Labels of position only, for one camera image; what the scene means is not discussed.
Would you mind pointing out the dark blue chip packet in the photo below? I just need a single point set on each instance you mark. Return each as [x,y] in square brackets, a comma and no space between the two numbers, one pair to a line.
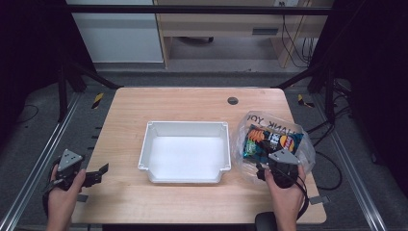
[269,141]

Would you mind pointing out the black chair part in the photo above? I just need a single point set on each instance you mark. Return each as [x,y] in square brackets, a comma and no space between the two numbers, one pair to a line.
[265,222]

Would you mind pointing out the grey table grommet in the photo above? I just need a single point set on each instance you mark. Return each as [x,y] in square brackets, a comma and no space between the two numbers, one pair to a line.
[232,100]

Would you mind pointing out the white plastic bin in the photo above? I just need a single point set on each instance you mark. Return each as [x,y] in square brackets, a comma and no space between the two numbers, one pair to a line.
[186,157]

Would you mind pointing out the black metal stand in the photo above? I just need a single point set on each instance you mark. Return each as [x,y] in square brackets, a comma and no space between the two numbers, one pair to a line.
[75,75]
[320,77]

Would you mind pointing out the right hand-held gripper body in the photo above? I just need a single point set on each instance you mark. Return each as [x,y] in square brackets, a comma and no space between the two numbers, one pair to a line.
[283,167]

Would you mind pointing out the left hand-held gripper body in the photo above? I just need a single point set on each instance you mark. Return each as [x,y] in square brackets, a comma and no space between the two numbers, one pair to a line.
[68,163]

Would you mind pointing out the white cabinet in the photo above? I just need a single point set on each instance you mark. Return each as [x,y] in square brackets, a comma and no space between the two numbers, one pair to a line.
[118,35]

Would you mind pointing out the light wooden desk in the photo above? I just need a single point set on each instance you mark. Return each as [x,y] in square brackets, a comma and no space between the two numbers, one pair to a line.
[237,29]

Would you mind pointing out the person's left hand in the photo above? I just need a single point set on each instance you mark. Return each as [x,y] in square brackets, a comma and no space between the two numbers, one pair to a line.
[65,199]

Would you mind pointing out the yellow black floor tape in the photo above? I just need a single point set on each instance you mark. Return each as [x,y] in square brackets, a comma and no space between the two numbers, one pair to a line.
[97,100]
[303,100]

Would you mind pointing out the aluminium floor rail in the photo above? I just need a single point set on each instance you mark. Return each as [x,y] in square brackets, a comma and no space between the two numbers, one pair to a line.
[349,166]
[38,160]

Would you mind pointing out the person's right hand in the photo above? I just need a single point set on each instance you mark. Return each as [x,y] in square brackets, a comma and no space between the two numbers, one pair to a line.
[285,199]

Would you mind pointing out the black horizontal frame bar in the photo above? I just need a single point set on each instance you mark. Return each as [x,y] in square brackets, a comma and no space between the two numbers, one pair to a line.
[198,9]

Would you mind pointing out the clear plastic bag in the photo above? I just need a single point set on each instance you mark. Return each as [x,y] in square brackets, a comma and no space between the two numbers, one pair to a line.
[301,160]

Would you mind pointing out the grey tape piece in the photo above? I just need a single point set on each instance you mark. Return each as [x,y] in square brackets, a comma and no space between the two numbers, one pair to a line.
[82,198]
[319,200]

